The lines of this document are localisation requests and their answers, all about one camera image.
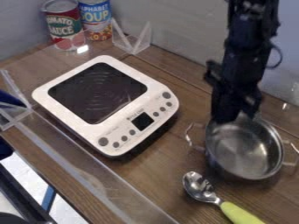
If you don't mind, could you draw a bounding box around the clear acrylic left bracket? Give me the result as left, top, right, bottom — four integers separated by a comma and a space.
0, 69, 33, 131

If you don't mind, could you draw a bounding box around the blue cloth object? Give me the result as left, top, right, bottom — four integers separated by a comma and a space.
0, 89, 25, 161

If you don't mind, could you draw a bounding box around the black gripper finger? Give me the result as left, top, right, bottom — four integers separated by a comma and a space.
243, 93, 263, 118
211, 85, 244, 123

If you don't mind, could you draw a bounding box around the alphabet soup can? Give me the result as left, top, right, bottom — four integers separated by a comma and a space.
79, 0, 112, 41

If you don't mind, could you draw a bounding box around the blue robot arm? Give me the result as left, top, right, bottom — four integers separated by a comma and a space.
204, 0, 280, 123

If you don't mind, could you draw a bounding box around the black and blue stand frame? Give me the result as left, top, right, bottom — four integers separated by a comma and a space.
0, 164, 57, 224

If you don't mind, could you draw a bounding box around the spoon with green handle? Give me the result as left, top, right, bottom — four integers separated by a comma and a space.
181, 171, 266, 224

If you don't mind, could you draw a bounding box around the silver steel pot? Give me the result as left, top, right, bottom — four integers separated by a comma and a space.
184, 114, 299, 181

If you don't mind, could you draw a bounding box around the white and black stove top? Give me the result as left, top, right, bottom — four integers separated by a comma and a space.
32, 55, 180, 158

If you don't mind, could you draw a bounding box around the clear acrylic corner bracket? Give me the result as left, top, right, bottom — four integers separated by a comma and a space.
111, 19, 152, 55

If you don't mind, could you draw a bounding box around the clear acrylic front barrier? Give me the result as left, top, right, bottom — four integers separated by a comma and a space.
0, 113, 179, 224

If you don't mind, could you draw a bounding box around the tomato sauce can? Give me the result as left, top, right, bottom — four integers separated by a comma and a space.
41, 0, 85, 51

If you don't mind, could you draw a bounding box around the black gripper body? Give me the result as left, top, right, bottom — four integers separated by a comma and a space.
204, 57, 264, 100

